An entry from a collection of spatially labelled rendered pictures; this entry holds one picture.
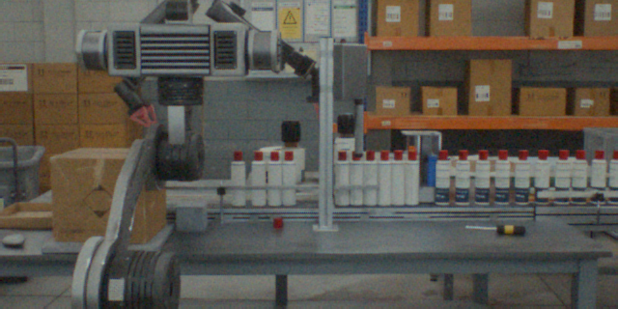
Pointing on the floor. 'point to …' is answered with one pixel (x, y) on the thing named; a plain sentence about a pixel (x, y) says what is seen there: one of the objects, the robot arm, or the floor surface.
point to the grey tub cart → (19, 175)
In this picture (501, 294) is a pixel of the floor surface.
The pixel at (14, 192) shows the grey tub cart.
